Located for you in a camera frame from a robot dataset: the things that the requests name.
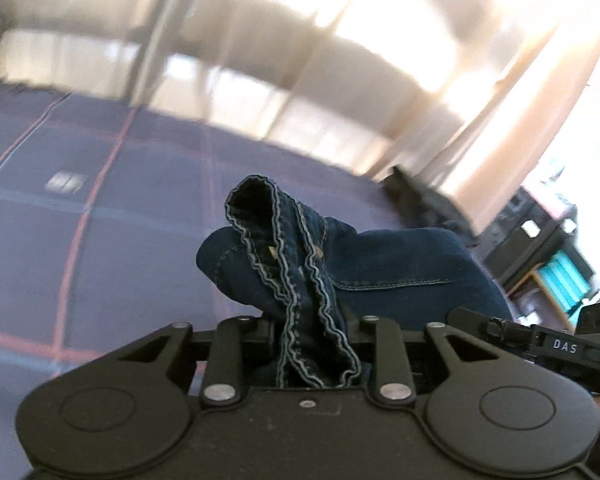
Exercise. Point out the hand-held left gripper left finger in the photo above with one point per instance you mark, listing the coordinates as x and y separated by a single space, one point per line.
230 355

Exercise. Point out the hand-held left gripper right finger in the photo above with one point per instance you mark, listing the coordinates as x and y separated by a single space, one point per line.
391 355

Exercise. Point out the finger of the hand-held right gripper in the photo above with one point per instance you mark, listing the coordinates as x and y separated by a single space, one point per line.
480 324

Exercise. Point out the blue denim pants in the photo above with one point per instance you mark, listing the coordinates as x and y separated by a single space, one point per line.
380 265

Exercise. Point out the wooden shelf with teal boxes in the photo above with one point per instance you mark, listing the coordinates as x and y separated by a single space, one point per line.
550 255

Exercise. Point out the black furniture piece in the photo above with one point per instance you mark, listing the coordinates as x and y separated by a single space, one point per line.
425 205

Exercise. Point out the plaid blue bed sheet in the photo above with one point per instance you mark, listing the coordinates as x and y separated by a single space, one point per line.
105 220

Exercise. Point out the cream curtain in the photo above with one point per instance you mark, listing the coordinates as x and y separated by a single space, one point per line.
355 60

